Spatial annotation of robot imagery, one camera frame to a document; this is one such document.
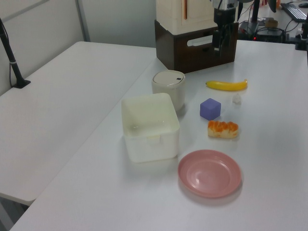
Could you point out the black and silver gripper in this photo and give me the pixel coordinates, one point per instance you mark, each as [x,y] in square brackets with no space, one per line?
[224,15]

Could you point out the beige trash can with lid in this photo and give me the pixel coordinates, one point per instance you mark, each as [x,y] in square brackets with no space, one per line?
[171,92]

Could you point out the cream toy cabinet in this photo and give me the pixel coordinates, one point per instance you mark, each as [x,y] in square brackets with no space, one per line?
[192,16]

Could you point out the dark brown wooden box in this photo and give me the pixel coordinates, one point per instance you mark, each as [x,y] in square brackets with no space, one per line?
[190,54]

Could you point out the black monitor stand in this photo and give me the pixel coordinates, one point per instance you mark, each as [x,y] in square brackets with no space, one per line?
[255,12]

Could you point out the black electronics box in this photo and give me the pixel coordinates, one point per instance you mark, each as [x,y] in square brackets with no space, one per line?
[269,34]

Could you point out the yellow banana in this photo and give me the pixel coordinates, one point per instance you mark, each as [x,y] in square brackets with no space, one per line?
[227,85]

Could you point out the small cardboard box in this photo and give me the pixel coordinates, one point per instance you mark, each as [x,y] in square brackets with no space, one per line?
[271,22]

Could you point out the small white crumpled object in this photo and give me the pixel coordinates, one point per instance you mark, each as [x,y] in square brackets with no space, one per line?
[237,99]

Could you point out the purple cube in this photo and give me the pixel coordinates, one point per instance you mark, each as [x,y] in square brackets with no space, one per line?
[209,109]

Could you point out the black computer keyboard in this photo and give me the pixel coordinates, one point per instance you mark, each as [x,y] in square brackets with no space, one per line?
[294,10]

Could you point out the black table clamp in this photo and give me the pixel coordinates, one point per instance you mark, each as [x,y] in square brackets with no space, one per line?
[302,39]

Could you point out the orange glazed bread slice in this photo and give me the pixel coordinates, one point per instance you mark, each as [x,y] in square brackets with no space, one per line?
[223,130]

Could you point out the white square plastic container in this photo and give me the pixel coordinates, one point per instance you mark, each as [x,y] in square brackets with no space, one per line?
[154,142]

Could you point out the pink plastic plate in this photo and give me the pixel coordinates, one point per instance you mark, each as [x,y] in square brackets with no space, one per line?
[209,173]

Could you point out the grey partition post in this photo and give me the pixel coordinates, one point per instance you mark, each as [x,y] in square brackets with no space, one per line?
[83,20]

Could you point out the black camera stand pole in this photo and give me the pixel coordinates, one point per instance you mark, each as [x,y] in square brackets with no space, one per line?
[9,57]

